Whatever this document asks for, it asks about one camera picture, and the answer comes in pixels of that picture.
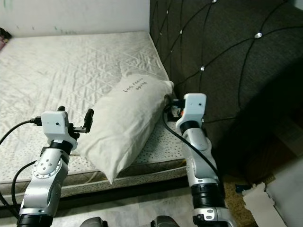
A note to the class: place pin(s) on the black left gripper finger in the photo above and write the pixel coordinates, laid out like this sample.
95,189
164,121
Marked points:
89,120
61,109

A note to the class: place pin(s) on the cream lettered pillow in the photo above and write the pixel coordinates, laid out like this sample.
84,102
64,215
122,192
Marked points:
123,118

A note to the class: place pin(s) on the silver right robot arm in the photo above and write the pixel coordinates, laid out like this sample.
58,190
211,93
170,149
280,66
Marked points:
203,161

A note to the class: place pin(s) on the beige quilted mattress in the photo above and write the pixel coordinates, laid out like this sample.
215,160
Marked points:
47,80

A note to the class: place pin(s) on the dark tufted headboard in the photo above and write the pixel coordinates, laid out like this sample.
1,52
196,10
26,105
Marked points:
241,56

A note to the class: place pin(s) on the grey robot right leg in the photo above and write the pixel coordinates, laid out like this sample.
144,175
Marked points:
165,222

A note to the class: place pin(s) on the white board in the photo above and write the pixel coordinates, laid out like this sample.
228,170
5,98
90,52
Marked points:
265,208

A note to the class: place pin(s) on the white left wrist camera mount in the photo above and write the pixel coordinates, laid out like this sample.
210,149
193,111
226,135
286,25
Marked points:
54,124

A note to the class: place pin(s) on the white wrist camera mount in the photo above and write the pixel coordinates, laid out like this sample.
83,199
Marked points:
54,124
194,106

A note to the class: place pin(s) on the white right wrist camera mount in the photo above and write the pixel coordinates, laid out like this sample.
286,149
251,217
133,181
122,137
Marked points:
194,106

